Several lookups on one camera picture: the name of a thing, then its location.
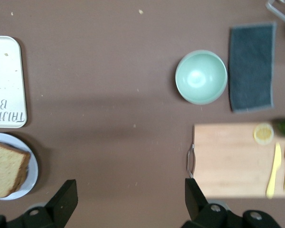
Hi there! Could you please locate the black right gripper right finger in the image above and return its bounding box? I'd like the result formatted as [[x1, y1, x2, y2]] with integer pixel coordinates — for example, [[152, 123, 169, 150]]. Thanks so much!
[[181, 178, 282, 228]]

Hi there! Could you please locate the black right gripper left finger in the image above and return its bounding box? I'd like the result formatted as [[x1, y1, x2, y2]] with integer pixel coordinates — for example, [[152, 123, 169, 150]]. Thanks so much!
[[0, 179, 78, 228]]

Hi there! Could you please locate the white round plate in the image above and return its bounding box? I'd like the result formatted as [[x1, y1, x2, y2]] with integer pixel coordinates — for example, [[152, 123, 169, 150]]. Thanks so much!
[[0, 132, 39, 201]]

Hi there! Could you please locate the brown toast bread slice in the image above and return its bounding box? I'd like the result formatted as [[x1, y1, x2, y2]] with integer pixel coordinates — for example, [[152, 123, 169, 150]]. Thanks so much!
[[0, 141, 31, 199]]

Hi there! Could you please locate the wooden cutting board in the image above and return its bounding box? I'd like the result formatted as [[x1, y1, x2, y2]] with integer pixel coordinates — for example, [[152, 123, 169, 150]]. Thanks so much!
[[186, 123, 285, 199]]

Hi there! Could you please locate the yellow plastic knife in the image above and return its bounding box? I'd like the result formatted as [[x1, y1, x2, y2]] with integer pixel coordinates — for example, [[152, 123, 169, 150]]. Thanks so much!
[[266, 142, 282, 199]]

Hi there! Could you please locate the cut lemon half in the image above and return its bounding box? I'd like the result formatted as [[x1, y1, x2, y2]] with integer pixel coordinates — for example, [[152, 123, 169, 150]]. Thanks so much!
[[253, 123, 275, 145]]

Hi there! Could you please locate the mint green bowl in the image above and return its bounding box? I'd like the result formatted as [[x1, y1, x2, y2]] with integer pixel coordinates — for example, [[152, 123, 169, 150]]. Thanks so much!
[[175, 49, 228, 105]]

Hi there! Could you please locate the cream bear print tray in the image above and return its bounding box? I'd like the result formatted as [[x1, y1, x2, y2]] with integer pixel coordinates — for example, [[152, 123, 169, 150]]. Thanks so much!
[[0, 35, 28, 129]]

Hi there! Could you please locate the dark grey cloth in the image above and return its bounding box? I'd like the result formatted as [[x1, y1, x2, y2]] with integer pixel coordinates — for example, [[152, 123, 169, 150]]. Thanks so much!
[[228, 21, 277, 114]]

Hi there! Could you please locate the metal wire rack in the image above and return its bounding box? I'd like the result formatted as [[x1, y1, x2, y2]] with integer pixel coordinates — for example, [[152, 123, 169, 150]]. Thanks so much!
[[265, 0, 285, 28]]

